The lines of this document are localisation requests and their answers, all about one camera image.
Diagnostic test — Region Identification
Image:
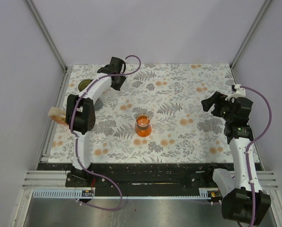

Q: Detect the dark green glass server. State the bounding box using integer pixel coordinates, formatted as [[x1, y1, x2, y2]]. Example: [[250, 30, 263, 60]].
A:
[[94, 97, 103, 111]]

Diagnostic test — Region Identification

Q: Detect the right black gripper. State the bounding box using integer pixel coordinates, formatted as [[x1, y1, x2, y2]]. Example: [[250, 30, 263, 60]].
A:
[[200, 92, 236, 122]]

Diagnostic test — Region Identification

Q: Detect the orange glass carafe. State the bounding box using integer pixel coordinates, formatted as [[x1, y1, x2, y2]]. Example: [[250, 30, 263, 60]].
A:
[[135, 113, 152, 137]]

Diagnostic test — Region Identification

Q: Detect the paper filter holder box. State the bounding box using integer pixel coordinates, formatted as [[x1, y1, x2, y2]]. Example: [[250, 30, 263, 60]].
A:
[[48, 107, 67, 125]]

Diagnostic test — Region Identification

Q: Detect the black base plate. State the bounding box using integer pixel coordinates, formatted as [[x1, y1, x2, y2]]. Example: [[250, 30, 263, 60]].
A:
[[65, 163, 234, 196]]

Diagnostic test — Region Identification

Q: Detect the white slotted cable duct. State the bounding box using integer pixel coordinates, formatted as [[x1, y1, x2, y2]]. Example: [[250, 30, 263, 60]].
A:
[[33, 188, 222, 201]]

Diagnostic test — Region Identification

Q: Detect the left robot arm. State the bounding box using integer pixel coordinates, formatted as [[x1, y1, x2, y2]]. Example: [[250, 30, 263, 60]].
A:
[[66, 57, 126, 187]]

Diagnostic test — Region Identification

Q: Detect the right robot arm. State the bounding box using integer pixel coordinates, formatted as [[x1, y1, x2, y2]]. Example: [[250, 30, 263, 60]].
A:
[[201, 92, 271, 227]]

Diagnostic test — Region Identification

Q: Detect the floral patterned mat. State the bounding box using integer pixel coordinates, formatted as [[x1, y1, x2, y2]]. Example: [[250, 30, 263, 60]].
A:
[[47, 63, 260, 164]]

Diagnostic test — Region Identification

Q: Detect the purple cable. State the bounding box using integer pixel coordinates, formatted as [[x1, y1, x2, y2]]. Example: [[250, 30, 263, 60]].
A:
[[208, 86, 273, 224], [70, 54, 141, 211]]

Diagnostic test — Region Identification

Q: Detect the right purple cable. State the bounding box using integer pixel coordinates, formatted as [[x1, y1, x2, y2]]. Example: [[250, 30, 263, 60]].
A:
[[208, 86, 273, 224]]

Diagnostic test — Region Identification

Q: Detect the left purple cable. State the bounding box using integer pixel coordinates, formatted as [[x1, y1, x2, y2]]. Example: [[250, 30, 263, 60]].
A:
[[70, 54, 141, 211]]

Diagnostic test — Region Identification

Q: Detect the dark green round lid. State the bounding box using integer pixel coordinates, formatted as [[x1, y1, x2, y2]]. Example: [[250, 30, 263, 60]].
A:
[[78, 79, 92, 92]]

